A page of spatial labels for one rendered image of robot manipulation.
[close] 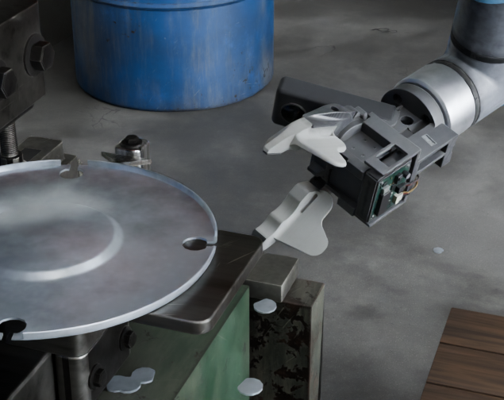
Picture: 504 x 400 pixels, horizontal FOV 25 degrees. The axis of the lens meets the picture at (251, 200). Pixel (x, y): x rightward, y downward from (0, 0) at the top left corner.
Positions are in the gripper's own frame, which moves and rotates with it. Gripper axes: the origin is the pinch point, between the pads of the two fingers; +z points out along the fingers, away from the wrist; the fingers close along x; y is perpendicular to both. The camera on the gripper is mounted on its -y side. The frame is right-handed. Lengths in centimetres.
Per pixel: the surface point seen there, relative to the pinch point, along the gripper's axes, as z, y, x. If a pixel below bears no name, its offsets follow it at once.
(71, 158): 1.3, -24.4, 13.7
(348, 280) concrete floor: -78, -37, 110
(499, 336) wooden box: -46, 9, 52
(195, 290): 12.3, 6.0, -3.0
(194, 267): 10.3, 3.7, -2.1
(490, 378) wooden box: -38, 13, 49
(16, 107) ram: 15.5, -12.5, -10.6
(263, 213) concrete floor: -86, -68, 122
